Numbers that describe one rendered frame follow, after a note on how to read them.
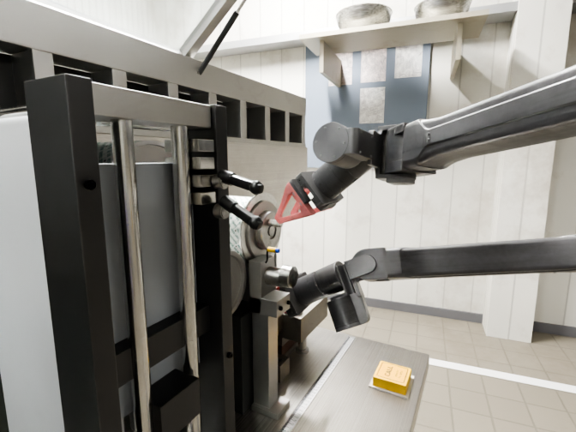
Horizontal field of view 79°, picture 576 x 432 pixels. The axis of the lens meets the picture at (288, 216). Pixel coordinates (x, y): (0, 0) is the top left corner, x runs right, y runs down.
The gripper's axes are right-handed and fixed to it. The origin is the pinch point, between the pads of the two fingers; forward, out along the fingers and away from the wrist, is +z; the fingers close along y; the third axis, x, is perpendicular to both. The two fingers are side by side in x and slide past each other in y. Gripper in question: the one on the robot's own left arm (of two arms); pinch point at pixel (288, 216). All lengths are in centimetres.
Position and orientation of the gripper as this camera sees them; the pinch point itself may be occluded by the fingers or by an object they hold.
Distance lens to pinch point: 64.2
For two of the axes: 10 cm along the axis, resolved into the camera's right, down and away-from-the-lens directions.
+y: 4.8, -1.4, 8.7
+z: -6.8, 5.7, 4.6
